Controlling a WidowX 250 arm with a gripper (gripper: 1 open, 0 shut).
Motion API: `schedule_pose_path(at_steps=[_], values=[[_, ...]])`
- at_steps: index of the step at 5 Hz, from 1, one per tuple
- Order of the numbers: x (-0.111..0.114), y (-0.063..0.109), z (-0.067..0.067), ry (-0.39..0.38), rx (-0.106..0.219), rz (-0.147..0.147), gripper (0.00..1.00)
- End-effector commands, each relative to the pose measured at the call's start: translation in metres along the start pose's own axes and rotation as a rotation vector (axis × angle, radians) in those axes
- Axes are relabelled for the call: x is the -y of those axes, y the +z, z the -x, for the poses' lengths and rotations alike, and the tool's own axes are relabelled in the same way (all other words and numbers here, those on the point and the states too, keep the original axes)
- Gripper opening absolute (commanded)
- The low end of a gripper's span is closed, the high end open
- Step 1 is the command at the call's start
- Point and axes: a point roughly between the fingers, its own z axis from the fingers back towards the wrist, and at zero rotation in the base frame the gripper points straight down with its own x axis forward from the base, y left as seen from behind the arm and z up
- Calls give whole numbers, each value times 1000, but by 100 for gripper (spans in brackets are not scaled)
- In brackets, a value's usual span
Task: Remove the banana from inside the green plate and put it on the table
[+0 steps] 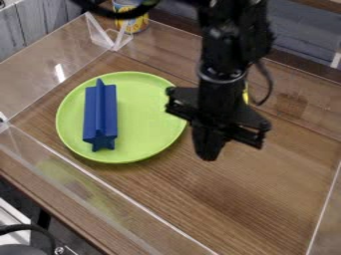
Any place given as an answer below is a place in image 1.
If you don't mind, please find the black cable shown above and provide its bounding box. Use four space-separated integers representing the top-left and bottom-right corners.
0 224 56 255

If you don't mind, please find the green plate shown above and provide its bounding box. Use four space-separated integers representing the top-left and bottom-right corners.
54 71 185 163

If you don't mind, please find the clear acrylic tray wall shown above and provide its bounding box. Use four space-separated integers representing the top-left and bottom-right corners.
0 16 341 255

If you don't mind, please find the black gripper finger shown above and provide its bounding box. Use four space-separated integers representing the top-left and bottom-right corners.
191 123 209 159
207 128 229 160

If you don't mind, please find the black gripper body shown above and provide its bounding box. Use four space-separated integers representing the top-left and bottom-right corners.
165 86 271 148

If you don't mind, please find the yellow blue tin can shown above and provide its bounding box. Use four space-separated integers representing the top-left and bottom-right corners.
112 0 149 34

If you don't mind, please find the yellow toy banana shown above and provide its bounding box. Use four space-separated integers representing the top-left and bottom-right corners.
241 83 248 104

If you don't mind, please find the clear acrylic corner bracket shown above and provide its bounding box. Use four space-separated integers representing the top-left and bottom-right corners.
85 12 133 52

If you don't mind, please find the blue star-shaped block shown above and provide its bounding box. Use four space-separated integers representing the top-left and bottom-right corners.
82 79 118 151

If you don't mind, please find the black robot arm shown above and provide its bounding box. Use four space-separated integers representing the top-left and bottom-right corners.
165 0 274 161

